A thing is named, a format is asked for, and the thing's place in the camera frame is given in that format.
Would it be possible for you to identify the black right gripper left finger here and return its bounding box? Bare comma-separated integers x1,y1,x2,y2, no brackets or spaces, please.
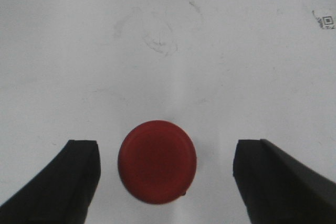
1,140,101,223

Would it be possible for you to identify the red mushroom push button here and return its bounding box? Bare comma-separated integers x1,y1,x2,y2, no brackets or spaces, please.
118,120,197,205

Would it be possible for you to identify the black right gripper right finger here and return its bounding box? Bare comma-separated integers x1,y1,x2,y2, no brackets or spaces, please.
233,139,335,223

